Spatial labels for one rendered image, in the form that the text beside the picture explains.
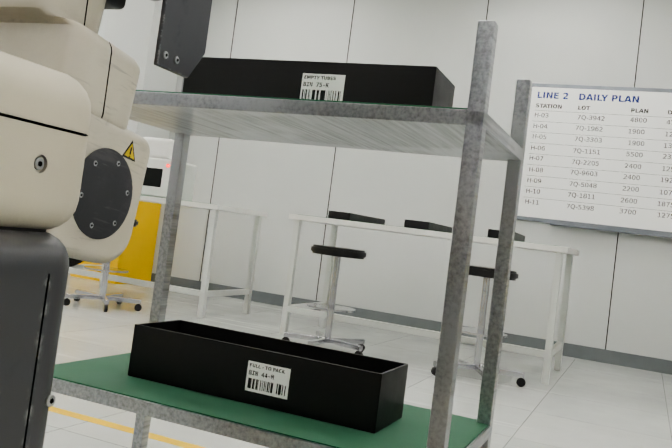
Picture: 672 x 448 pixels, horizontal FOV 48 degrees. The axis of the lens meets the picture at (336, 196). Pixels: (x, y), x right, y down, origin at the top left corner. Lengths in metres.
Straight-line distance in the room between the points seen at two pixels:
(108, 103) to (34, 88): 0.32
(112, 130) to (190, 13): 0.19
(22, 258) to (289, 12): 6.67
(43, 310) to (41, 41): 0.38
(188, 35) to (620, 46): 5.53
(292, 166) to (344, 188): 0.55
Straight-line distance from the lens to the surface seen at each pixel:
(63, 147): 0.60
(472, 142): 1.28
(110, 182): 0.90
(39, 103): 0.58
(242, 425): 1.44
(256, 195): 6.97
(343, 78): 1.56
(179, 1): 0.97
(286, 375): 1.54
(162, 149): 5.95
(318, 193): 6.70
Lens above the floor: 0.72
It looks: 3 degrees up
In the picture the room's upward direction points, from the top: 7 degrees clockwise
